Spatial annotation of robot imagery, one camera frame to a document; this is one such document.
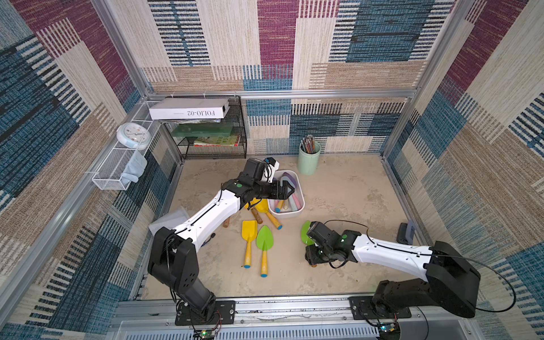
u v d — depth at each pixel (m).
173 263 0.43
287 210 0.94
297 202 0.97
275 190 0.72
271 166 0.74
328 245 0.63
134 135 0.75
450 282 0.41
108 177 0.69
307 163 1.09
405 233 0.87
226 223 0.93
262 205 0.97
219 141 1.01
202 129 0.96
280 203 0.97
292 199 0.98
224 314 0.73
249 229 0.92
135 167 0.68
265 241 0.89
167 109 0.80
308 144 1.03
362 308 0.73
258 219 0.94
